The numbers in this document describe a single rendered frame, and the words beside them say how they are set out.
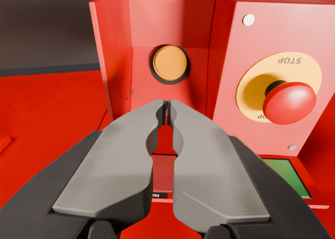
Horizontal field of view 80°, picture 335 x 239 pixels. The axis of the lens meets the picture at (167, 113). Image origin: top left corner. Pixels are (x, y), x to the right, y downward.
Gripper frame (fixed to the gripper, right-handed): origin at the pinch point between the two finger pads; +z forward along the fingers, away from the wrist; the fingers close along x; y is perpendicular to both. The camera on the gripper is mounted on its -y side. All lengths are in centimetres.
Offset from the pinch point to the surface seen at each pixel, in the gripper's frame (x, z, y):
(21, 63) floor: -74, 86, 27
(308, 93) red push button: 10.6, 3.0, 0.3
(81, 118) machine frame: -26, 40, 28
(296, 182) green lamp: 13.1, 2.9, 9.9
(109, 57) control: -4.5, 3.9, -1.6
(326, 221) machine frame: 25.9, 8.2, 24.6
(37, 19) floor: -59, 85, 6
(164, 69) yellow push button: -0.5, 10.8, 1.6
